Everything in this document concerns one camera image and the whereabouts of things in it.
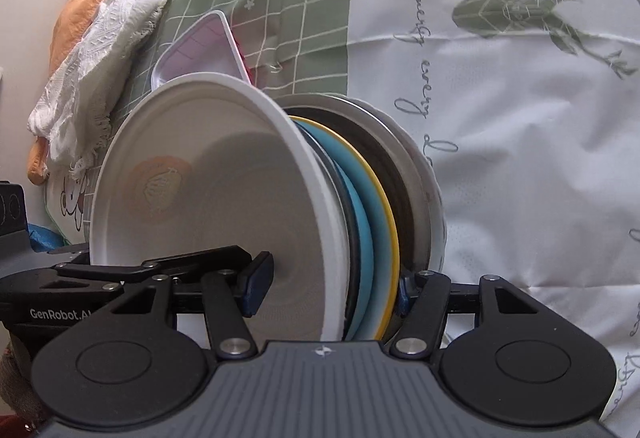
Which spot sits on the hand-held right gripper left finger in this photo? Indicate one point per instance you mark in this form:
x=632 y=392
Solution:
x=252 y=290

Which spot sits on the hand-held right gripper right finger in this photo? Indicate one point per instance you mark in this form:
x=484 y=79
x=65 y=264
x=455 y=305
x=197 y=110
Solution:
x=406 y=295

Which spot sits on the person's left hand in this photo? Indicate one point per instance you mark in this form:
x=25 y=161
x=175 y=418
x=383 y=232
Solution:
x=17 y=378

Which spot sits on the white paper bowl orange print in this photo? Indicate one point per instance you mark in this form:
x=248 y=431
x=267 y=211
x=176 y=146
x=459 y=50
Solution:
x=225 y=198

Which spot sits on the white bowl yellow rim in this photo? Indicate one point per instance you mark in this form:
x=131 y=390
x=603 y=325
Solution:
x=387 y=218

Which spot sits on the stainless steel bowl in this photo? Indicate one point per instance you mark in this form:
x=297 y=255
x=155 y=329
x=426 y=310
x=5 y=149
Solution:
x=405 y=167

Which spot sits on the blue bowl white inside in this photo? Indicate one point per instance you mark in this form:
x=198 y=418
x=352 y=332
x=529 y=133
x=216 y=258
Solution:
x=357 y=238

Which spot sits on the white lace cloth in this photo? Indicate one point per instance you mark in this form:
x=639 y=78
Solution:
x=95 y=67

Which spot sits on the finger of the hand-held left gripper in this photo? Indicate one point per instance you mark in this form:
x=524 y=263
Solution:
x=190 y=260
x=75 y=252

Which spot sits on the orange cloth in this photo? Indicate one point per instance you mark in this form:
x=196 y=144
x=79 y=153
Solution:
x=82 y=2

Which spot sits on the white square plastic dish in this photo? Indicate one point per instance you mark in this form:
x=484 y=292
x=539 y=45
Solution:
x=205 y=47

